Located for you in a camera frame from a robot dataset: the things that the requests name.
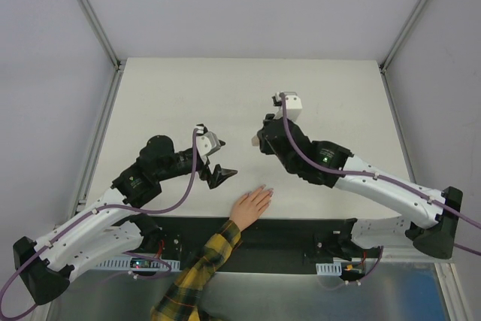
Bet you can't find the beige nail polish bottle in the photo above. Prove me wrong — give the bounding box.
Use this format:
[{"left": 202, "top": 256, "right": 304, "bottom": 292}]
[{"left": 251, "top": 135, "right": 260, "bottom": 147}]

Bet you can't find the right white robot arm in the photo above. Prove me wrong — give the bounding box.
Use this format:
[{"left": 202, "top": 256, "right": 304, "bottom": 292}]
[{"left": 252, "top": 114, "right": 463, "bottom": 259}]

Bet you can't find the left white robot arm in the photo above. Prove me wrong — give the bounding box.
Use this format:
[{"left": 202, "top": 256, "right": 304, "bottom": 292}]
[{"left": 13, "top": 128, "right": 237, "bottom": 305}]

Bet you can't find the yellow plaid sleeve forearm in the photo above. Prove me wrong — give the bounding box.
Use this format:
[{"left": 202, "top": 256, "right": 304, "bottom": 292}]
[{"left": 150, "top": 220, "right": 241, "bottom": 320}]

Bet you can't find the person's hand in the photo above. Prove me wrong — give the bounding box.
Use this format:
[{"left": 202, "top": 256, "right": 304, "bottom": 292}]
[{"left": 229, "top": 185, "right": 274, "bottom": 232}]

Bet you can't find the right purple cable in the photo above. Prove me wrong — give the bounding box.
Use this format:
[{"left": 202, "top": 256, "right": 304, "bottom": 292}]
[{"left": 280, "top": 93, "right": 481, "bottom": 290}]

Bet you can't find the purple cable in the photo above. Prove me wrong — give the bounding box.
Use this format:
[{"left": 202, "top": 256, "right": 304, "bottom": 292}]
[
  {"left": 280, "top": 93, "right": 481, "bottom": 290},
  {"left": 0, "top": 128, "right": 200, "bottom": 320}
]

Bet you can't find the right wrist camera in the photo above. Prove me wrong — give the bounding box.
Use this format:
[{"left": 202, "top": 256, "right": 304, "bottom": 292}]
[{"left": 272, "top": 92, "right": 303, "bottom": 123}]

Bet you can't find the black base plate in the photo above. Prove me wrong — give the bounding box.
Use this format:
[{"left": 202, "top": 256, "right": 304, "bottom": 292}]
[{"left": 101, "top": 214, "right": 394, "bottom": 275}]

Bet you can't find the left aluminium frame rail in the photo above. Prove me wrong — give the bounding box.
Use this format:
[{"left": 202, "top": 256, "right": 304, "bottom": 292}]
[{"left": 61, "top": 59, "right": 127, "bottom": 223}]

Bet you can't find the aluminium frame rail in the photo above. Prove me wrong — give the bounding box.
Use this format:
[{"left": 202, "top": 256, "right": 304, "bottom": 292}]
[
  {"left": 61, "top": 59, "right": 127, "bottom": 223},
  {"left": 379, "top": 68, "right": 474, "bottom": 321}
]

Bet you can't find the left white cable duct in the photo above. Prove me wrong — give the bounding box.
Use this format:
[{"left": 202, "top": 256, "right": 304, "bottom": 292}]
[{"left": 95, "top": 255, "right": 180, "bottom": 272}]

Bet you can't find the white cable duct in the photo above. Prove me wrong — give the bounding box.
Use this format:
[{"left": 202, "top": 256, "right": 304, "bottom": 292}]
[
  {"left": 316, "top": 262, "right": 342, "bottom": 277},
  {"left": 95, "top": 255, "right": 180, "bottom": 272}
]

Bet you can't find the right white cable duct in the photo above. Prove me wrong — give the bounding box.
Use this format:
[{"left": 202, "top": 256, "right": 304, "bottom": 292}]
[{"left": 316, "top": 262, "right": 342, "bottom": 277}]

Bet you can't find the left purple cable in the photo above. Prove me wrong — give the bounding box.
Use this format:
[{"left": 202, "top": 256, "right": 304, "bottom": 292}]
[{"left": 0, "top": 128, "right": 200, "bottom": 320}]

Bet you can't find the left aluminium frame post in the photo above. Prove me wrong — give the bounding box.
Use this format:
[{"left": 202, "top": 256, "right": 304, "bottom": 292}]
[{"left": 77, "top": 0, "right": 122, "bottom": 71}]

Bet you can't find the aluminium frame post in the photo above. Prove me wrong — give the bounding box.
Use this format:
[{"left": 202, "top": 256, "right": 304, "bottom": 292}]
[
  {"left": 380, "top": 0, "right": 431, "bottom": 74},
  {"left": 77, "top": 0, "right": 122, "bottom": 71}
]

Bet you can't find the right aluminium frame rail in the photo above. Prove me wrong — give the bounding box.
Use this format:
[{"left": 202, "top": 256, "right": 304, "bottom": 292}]
[{"left": 379, "top": 68, "right": 474, "bottom": 321}]

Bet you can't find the right aluminium frame post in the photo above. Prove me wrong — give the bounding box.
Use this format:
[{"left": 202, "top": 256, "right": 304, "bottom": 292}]
[{"left": 380, "top": 0, "right": 431, "bottom": 74}]

